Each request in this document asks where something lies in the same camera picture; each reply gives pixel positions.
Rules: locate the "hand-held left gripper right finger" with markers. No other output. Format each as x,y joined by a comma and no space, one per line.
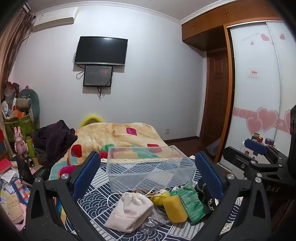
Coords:
209,172

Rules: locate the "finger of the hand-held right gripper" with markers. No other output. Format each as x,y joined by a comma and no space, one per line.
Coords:
235,157
255,144

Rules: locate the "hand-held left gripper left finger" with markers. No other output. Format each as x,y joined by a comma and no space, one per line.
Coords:
86,170

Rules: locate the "green knitted cloth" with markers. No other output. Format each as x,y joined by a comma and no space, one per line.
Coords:
193,202

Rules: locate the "clear plastic storage box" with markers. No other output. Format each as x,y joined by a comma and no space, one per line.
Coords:
148,166

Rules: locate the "red cup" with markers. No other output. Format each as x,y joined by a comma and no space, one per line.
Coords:
260,139

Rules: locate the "purple jar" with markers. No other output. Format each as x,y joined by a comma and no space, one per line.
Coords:
269,141

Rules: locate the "navy patterned bed sheet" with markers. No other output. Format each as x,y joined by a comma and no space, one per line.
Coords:
104,197

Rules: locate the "orange patterned blanket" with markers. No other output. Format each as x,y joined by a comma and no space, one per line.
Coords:
111,139

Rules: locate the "dark purple clothes pile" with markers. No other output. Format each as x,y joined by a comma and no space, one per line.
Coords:
54,136

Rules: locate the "yellow round cushion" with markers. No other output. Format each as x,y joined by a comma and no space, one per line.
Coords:
91,118

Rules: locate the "yellow plush toy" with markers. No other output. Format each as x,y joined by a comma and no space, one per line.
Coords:
159,197

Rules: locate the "black cylindrical flashlight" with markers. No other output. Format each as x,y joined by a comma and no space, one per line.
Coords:
28,160

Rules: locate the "green bottle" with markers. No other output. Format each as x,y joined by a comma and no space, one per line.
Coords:
30,146

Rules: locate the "brown wooden door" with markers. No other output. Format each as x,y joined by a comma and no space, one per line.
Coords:
216,95

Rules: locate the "wooden wardrobe with sliding doors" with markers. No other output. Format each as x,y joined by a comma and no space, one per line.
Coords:
254,81

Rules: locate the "red and white sticker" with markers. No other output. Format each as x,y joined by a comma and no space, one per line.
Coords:
253,73

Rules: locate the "clear plastic bag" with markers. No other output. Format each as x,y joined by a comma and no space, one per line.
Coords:
153,220

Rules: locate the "pink bunny figurine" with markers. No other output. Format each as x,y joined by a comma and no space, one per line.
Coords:
19,141

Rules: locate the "pile of papers and cards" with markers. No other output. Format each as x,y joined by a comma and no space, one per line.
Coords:
12,194

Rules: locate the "green storage box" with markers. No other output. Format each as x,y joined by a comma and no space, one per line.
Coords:
19,127

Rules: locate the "red book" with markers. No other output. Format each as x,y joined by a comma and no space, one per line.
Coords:
4,165

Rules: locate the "grey plush toy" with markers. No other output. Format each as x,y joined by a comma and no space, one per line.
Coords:
27,102

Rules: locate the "brown curtain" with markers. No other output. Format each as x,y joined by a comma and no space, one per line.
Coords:
13,46

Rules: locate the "white air conditioner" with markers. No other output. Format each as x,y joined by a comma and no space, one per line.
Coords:
54,17

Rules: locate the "wall socket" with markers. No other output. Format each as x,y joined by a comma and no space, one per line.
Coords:
167,131

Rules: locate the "small wall monitor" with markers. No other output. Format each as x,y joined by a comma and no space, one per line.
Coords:
98,76

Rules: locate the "black wall television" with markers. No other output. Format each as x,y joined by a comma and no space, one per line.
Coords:
101,51

